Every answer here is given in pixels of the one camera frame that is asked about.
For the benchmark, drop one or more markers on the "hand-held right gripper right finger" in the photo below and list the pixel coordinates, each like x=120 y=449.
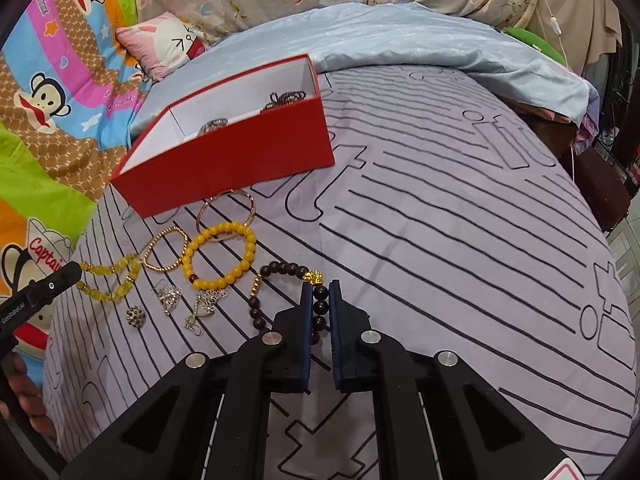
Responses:
x=335 y=340

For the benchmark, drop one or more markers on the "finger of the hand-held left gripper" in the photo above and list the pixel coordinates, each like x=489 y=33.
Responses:
x=47 y=287

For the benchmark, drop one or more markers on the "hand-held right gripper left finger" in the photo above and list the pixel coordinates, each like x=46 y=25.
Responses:
x=306 y=340

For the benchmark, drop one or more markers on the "silver and gold pendant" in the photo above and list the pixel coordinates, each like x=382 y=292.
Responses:
x=202 y=307

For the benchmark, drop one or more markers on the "rose gold bangle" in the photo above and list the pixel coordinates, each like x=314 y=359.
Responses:
x=254 y=208

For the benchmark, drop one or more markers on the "red cardboard box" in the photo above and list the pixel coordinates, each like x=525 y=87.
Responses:
x=235 y=155

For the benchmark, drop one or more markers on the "person's left hand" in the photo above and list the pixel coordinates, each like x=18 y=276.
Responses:
x=22 y=390

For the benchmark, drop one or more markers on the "cartoon monkey blanket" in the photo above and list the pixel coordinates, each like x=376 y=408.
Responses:
x=55 y=125

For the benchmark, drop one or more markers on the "pink rabbit pillow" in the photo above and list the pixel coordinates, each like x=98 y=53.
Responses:
x=155 y=42

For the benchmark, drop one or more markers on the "dark wooden furniture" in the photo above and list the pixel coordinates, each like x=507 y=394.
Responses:
x=590 y=175

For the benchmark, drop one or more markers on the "light blue pillow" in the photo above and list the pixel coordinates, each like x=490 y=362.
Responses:
x=400 y=35

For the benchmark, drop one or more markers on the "green plush cushion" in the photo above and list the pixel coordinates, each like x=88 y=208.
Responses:
x=537 y=42

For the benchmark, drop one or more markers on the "beige curtain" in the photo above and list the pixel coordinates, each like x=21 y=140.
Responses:
x=585 y=20

